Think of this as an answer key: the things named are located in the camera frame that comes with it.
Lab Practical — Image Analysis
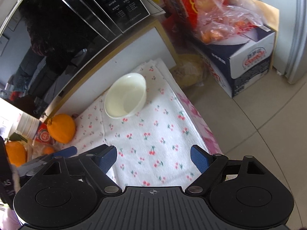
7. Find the black microwave oven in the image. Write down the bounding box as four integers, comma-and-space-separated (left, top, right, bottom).
1, 0, 149, 118

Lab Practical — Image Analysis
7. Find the large orange on table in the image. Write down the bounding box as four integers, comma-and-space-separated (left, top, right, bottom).
47, 114, 76, 144

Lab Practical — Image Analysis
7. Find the cherry print tablecloth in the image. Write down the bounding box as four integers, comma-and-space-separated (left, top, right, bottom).
71, 60, 205, 188

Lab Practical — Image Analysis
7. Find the yellow round object on floor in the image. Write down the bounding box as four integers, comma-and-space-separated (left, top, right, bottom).
171, 53, 207, 88

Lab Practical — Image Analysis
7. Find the large white bowl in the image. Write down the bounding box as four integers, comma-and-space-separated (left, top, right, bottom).
104, 73, 147, 119

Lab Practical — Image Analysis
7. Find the white blue cardboard box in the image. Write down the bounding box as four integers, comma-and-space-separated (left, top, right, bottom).
190, 25, 276, 98

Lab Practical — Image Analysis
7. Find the plastic bag of fruit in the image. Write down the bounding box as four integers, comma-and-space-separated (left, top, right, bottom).
194, 0, 263, 45

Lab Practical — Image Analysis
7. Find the pink floral cloth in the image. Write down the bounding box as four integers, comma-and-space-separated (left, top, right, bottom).
176, 92, 222, 154

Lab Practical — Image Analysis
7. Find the large orange on jar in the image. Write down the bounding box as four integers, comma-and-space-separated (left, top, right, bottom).
5, 141, 26, 167

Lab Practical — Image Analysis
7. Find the glass jar with tangerines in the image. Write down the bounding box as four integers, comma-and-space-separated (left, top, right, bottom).
25, 143, 57, 162

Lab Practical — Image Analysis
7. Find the red gift box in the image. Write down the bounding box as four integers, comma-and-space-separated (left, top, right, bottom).
165, 0, 226, 41

